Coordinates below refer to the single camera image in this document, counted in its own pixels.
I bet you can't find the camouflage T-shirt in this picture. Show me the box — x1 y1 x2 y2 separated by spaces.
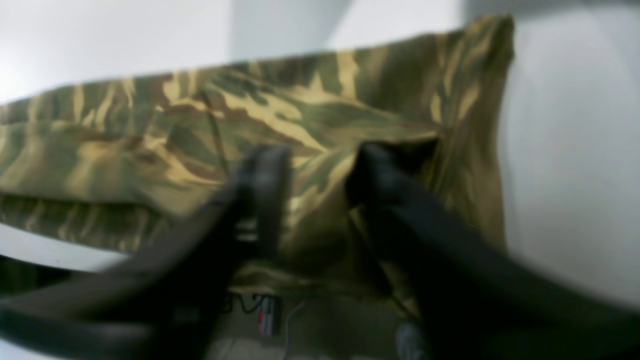
0 14 515 313

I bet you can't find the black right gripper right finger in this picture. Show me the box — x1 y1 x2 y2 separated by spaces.
346 142 639 360

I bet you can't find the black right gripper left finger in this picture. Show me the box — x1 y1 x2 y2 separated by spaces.
1 145 291 360

